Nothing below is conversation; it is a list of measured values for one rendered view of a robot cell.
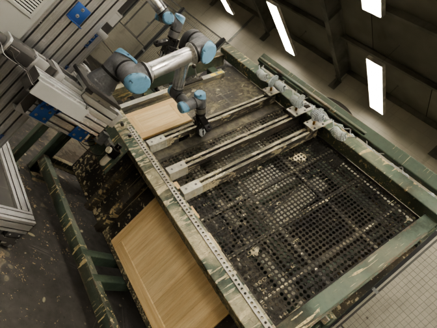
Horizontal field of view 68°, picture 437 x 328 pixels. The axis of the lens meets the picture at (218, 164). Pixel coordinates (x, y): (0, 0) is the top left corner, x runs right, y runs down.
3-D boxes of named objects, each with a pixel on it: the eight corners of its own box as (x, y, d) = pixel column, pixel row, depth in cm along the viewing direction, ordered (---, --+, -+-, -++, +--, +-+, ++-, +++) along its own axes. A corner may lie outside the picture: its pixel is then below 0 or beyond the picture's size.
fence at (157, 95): (119, 109, 252) (118, 105, 249) (222, 73, 288) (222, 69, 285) (121, 112, 249) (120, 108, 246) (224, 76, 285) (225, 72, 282)
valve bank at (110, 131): (66, 123, 235) (88, 99, 233) (81, 131, 246) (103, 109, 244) (88, 166, 207) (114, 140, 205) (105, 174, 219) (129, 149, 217)
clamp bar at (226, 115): (145, 146, 225) (140, 119, 207) (278, 92, 270) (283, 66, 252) (152, 155, 219) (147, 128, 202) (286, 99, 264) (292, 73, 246)
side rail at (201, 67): (109, 99, 271) (106, 87, 262) (220, 62, 312) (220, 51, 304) (112, 102, 267) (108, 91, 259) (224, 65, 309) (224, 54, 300)
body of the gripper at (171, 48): (174, 56, 235) (181, 41, 229) (164, 54, 229) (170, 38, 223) (170, 52, 239) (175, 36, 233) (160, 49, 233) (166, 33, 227)
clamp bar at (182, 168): (164, 173, 209) (160, 146, 191) (302, 111, 253) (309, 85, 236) (172, 183, 203) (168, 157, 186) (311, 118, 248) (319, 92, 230)
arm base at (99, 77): (92, 85, 159) (106, 70, 159) (82, 70, 168) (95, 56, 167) (114, 101, 172) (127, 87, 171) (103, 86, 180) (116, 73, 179)
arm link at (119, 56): (114, 71, 177) (131, 53, 176) (125, 86, 171) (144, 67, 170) (98, 59, 166) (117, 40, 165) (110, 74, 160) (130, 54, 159)
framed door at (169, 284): (112, 241, 229) (110, 241, 227) (168, 187, 224) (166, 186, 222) (172, 366, 178) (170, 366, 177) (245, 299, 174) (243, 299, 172)
